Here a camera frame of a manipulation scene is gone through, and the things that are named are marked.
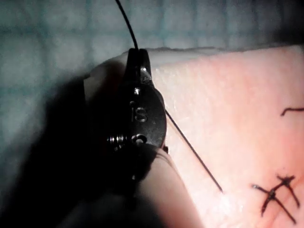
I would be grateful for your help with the right arm needle driver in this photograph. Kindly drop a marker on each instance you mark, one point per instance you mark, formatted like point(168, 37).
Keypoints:
point(147, 114)

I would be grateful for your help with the right arm needle driver jaw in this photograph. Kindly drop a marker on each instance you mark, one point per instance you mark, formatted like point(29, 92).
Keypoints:
point(133, 69)
point(145, 69)

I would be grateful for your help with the black thread piece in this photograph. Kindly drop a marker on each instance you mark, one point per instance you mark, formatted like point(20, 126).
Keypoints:
point(294, 109)

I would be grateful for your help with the tissue pad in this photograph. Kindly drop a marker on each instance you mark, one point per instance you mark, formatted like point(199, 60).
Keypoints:
point(225, 118)

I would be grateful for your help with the dark right arm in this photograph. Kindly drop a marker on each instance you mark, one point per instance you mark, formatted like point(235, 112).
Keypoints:
point(161, 190)

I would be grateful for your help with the black stitching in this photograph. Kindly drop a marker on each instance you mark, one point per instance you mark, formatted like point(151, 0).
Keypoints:
point(272, 193)

